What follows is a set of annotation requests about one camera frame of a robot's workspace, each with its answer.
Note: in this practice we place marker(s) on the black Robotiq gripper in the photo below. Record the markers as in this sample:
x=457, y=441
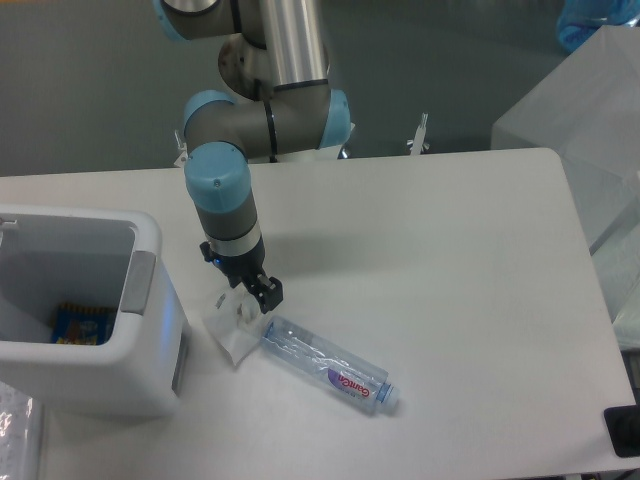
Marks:
x=247, y=270

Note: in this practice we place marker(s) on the white plastic bag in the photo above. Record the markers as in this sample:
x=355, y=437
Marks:
x=235, y=323

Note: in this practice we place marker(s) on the clear plastic water bottle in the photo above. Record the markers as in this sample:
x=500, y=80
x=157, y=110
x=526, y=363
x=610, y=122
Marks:
x=346, y=375

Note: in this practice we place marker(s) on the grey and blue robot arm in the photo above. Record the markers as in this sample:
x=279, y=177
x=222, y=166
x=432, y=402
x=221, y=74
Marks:
x=293, y=109

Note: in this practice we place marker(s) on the white plastic trash can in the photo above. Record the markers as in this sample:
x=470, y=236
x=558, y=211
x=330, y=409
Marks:
x=97, y=258

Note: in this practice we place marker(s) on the blue snack wrapper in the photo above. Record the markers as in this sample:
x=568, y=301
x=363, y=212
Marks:
x=76, y=324

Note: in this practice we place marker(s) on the clear patterned plastic sheet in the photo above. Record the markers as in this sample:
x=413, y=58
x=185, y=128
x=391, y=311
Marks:
x=21, y=433

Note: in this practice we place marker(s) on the translucent plastic storage box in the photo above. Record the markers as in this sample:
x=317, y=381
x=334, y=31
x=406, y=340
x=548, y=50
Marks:
x=587, y=111

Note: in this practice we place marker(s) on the black device at table edge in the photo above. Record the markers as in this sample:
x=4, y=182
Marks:
x=622, y=423

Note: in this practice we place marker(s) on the blue plastic bag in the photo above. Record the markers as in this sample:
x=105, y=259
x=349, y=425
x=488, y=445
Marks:
x=580, y=19

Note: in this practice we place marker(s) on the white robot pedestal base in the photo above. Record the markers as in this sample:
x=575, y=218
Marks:
x=416, y=145

